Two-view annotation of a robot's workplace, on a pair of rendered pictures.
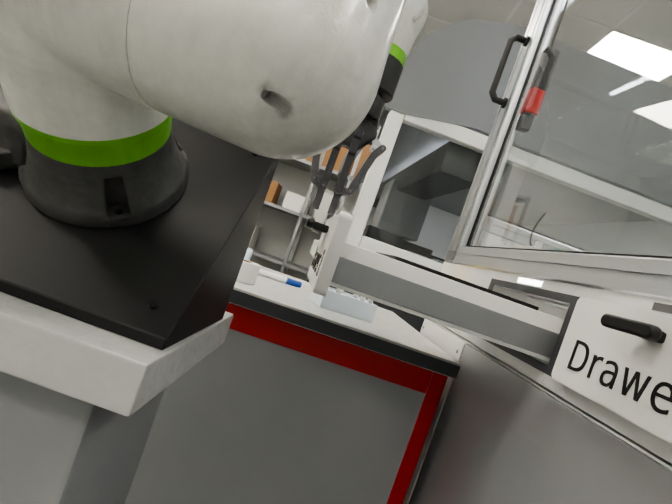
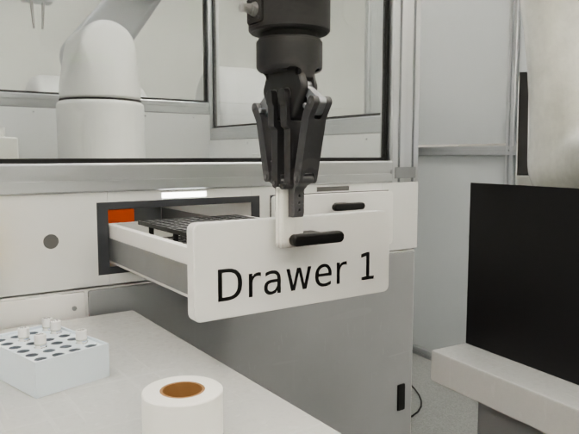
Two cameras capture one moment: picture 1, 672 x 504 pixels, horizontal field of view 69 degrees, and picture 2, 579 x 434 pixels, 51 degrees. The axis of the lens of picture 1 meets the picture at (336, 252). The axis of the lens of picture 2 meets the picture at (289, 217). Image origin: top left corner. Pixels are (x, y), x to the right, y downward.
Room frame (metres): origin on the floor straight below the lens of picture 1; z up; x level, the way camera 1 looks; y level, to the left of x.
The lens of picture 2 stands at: (1.14, 0.66, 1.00)
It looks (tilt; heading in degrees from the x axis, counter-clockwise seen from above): 6 degrees down; 241
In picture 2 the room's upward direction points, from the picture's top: straight up
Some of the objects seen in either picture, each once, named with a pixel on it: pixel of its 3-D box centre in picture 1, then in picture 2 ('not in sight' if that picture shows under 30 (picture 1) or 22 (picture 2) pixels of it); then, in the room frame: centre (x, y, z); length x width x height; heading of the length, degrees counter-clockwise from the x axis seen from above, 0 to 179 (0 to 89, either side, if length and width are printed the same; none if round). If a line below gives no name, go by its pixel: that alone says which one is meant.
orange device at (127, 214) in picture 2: not in sight; (107, 221); (0.84, -0.69, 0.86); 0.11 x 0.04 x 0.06; 5
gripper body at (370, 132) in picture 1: (354, 120); (289, 79); (0.79, 0.04, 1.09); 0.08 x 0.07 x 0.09; 95
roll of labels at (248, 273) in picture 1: (240, 269); (183, 412); (0.97, 0.17, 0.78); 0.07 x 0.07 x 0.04
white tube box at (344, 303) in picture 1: (342, 302); (45, 356); (1.05, -0.05, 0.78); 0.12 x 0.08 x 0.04; 110
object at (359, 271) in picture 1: (446, 300); (218, 246); (0.78, -0.19, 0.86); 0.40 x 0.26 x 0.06; 95
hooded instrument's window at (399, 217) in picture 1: (442, 236); not in sight; (2.53, -0.49, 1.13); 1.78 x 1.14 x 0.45; 5
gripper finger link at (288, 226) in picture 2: (320, 211); (291, 217); (0.79, 0.05, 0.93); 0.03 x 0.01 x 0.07; 5
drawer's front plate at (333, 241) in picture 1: (326, 251); (298, 260); (0.76, 0.01, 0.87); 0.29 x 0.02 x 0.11; 5
